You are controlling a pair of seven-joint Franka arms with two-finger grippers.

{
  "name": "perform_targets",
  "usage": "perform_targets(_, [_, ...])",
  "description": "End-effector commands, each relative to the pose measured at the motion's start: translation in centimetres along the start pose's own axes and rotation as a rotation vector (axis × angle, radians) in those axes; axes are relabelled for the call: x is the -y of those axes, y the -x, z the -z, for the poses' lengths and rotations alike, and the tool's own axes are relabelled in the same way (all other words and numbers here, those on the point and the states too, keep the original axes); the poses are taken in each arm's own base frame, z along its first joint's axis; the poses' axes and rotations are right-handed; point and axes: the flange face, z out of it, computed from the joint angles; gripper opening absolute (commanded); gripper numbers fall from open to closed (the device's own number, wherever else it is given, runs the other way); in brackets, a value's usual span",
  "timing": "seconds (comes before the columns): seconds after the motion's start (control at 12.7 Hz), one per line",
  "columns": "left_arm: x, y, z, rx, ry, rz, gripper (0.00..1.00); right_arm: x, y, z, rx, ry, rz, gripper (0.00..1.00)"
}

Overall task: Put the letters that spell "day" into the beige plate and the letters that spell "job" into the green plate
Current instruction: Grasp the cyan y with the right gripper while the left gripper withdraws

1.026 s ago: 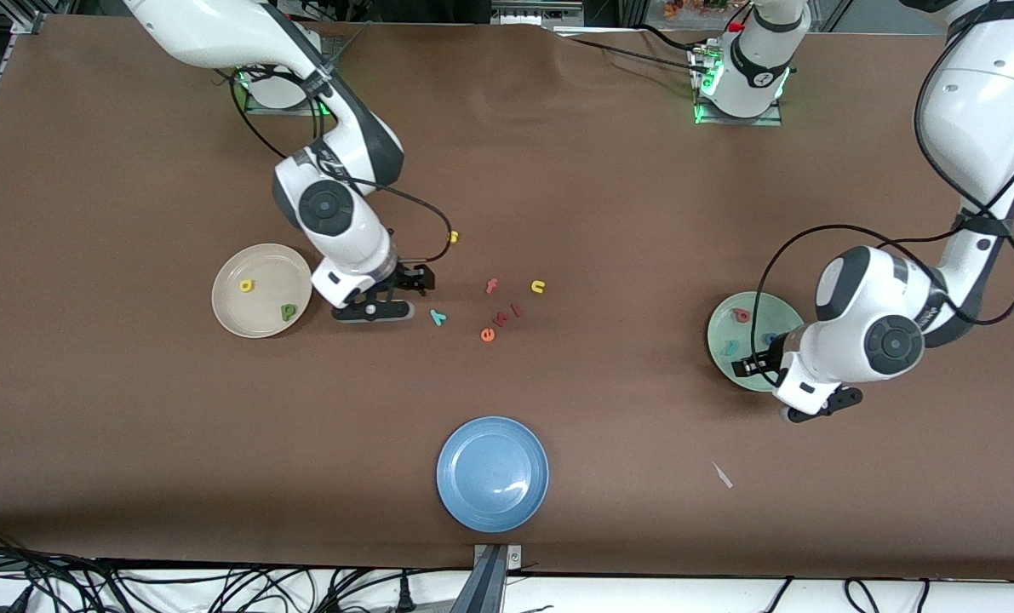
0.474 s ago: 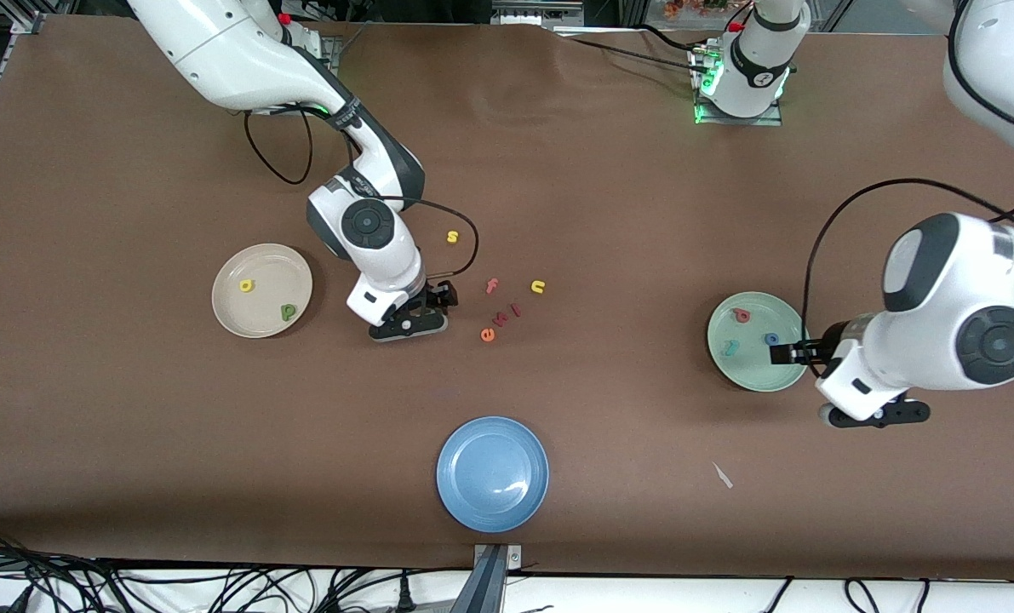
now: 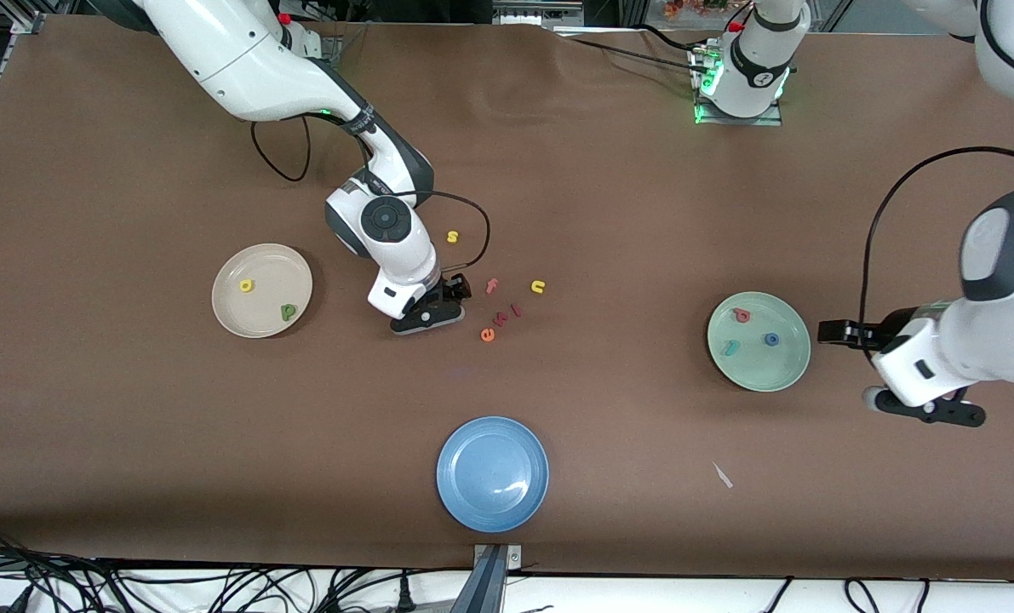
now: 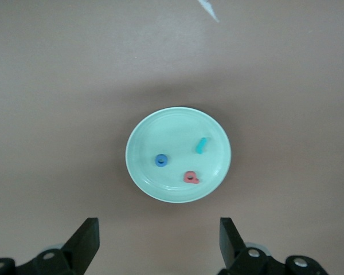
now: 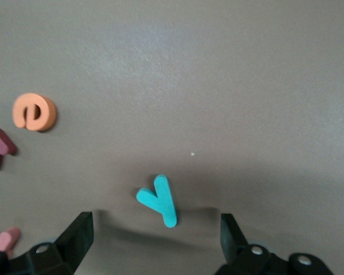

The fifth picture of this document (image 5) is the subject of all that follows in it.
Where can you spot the orange letter e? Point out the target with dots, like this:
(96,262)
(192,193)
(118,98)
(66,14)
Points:
(18,114)

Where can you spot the brown paper table cover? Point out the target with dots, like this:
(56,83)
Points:
(189,86)

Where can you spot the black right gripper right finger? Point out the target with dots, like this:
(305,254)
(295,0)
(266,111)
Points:
(230,243)

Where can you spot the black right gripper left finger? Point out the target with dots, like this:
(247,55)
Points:
(80,237)

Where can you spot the teal letter y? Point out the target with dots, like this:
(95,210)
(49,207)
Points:
(163,200)

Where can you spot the pink letter f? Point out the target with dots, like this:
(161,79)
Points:
(5,237)

